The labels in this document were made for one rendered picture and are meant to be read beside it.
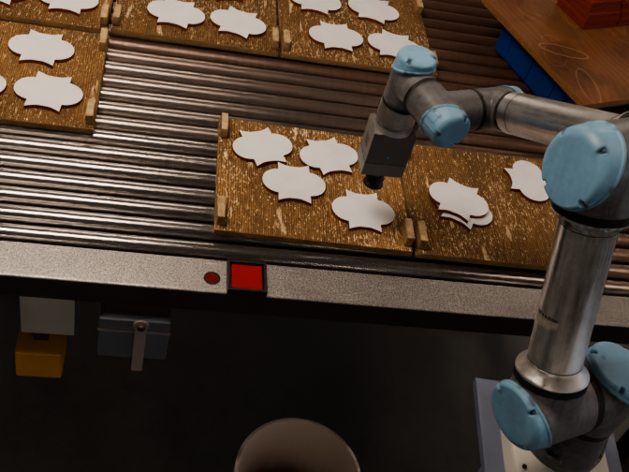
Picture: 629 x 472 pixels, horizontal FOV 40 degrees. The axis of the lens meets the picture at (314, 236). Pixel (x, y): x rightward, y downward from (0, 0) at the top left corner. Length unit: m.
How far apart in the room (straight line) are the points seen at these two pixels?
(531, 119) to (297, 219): 0.54
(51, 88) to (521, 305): 1.10
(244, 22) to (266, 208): 0.66
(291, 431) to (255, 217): 0.65
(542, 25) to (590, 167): 1.30
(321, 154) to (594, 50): 0.88
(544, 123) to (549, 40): 0.95
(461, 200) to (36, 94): 0.94
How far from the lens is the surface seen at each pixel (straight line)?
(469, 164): 2.07
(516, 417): 1.42
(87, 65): 2.09
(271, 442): 2.23
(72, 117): 1.94
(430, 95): 1.54
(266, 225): 1.76
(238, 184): 1.83
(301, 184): 1.85
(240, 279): 1.66
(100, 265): 1.67
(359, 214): 1.82
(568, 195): 1.23
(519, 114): 1.54
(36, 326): 1.78
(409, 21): 2.50
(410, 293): 1.75
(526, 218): 1.99
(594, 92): 2.30
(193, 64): 2.16
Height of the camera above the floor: 2.18
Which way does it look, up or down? 45 degrees down
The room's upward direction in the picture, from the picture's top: 17 degrees clockwise
